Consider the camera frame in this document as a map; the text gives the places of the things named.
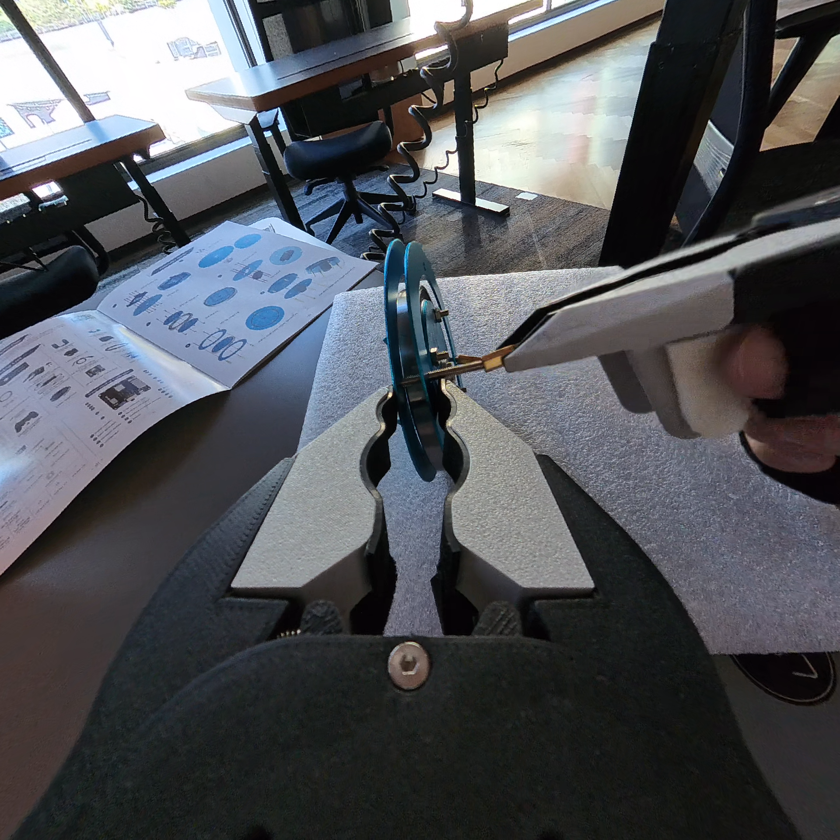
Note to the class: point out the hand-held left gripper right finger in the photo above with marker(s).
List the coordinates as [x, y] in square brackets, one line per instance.
[518, 525]

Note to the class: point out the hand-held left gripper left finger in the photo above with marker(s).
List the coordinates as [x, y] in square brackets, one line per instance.
[308, 525]

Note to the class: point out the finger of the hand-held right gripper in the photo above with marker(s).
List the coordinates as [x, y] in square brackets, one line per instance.
[623, 321]
[709, 253]

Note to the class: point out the long metal screw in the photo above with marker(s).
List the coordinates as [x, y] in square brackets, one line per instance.
[426, 374]

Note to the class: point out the blue metal turntable assembly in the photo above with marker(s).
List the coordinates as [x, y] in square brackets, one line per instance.
[394, 282]

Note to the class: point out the round black desk grommet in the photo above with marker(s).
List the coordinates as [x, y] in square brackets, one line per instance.
[784, 679]

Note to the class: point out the person's right hand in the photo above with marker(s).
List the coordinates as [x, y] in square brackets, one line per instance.
[758, 364]

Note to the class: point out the white foam sheet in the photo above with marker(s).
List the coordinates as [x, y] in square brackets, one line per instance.
[590, 492]

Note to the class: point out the black office chair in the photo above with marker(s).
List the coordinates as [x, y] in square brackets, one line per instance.
[715, 157]
[46, 289]

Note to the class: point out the open instruction booklet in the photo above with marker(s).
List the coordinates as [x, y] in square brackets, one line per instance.
[65, 472]

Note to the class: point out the black stool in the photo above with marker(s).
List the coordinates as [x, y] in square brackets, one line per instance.
[334, 151]

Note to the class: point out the large window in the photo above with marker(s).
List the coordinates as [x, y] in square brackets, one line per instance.
[164, 52]

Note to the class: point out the black metal frame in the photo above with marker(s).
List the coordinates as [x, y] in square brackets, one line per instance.
[656, 131]

